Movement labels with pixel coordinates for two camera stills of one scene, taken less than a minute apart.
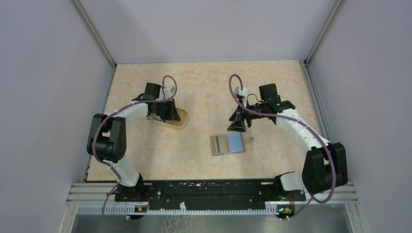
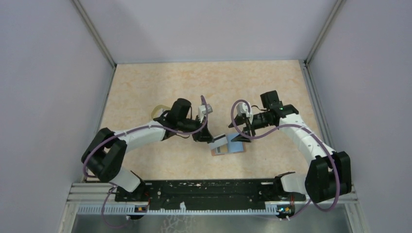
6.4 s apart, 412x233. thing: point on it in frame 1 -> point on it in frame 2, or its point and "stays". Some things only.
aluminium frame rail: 104,193 stays
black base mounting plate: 209,192 stays
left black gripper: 171,114 -> 204,135
